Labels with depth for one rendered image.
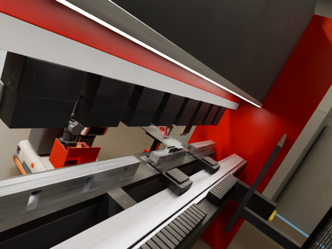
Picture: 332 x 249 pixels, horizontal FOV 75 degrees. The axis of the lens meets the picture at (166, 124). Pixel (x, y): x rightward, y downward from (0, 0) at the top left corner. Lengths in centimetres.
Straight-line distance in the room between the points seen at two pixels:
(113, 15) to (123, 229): 54
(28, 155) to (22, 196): 151
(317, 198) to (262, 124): 236
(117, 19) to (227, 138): 195
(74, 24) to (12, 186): 47
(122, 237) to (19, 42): 51
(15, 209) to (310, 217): 409
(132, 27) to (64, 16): 21
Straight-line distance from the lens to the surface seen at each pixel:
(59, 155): 136
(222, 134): 222
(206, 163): 133
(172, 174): 96
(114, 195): 96
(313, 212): 434
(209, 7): 61
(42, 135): 212
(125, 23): 36
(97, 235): 64
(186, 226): 72
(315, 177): 423
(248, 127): 216
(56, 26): 54
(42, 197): 80
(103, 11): 33
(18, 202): 76
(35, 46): 53
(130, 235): 67
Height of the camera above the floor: 143
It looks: 14 degrees down
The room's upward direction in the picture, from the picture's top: 25 degrees clockwise
